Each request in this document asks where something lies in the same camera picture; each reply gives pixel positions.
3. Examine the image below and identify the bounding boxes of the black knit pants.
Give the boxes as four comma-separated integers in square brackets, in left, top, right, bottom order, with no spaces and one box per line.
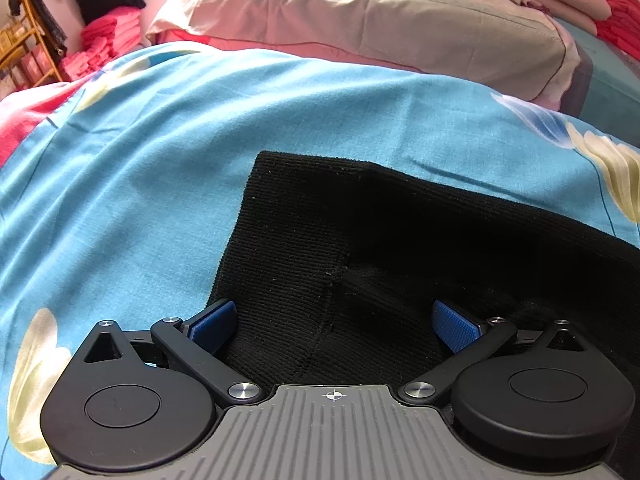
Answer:
[208,149,640,478]

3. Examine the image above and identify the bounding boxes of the blue floral bed sheet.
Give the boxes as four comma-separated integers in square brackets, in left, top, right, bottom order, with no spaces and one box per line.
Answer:
[1,42,639,479]

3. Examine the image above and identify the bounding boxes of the teal grey patterned pillow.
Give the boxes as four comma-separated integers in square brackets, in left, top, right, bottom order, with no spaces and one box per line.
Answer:
[560,21,640,148]

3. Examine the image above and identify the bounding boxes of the beige grey pillow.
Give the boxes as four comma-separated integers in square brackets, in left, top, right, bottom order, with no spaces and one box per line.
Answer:
[148,0,580,110]

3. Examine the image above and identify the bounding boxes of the pink red cloth pile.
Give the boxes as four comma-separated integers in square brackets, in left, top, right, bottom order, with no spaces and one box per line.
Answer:
[58,6,142,81]

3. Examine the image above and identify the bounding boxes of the wooden shelf rack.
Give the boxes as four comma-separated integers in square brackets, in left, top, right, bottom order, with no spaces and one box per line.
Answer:
[1,0,66,99]

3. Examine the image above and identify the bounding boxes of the red folded cloth stack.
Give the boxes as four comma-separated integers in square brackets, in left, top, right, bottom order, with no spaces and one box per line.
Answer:
[596,0,640,61]

